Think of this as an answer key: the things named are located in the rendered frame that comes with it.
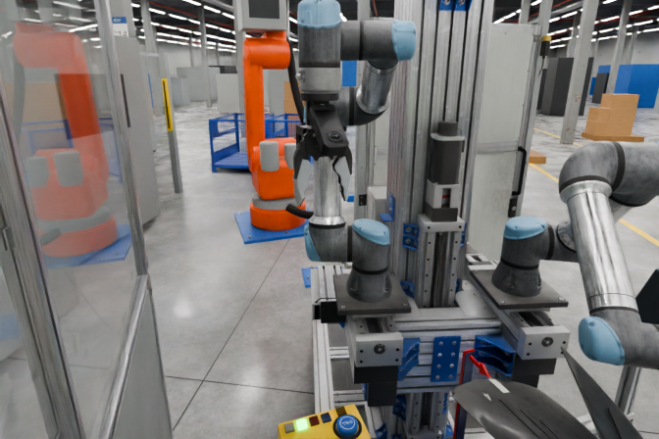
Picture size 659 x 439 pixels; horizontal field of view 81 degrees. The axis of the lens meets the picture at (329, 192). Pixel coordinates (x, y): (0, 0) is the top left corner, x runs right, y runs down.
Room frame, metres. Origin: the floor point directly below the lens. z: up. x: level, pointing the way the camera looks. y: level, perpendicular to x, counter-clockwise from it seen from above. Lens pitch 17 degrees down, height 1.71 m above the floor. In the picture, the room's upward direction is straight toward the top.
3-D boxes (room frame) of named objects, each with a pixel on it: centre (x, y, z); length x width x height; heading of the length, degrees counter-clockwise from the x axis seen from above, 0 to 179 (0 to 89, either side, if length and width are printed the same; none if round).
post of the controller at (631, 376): (0.82, -0.78, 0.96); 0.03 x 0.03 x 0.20; 18
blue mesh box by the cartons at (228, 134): (7.49, 1.64, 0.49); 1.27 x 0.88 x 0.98; 172
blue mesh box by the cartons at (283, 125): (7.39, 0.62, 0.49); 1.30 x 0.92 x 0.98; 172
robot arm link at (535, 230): (1.16, -0.63, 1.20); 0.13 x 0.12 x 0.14; 78
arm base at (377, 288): (1.13, -0.13, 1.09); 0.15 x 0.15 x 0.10
